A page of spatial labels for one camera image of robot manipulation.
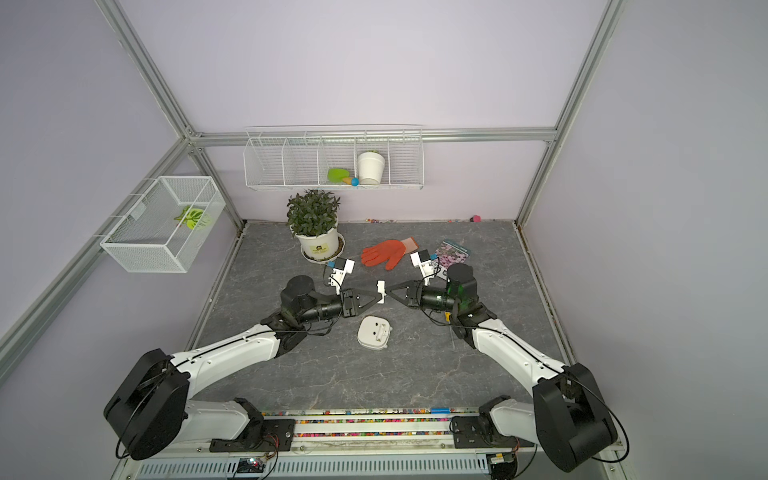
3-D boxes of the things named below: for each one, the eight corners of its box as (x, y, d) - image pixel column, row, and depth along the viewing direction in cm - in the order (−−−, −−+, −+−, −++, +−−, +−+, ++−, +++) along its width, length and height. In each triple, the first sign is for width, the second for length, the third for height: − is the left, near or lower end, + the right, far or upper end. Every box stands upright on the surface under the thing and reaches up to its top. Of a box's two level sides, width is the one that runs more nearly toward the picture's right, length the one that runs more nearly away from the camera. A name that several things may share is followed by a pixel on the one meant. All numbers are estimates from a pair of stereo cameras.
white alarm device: (358, 349, 90) (356, 343, 86) (360, 322, 95) (359, 316, 92) (391, 349, 90) (390, 343, 86) (391, 322, 95) (391, 316, 92)
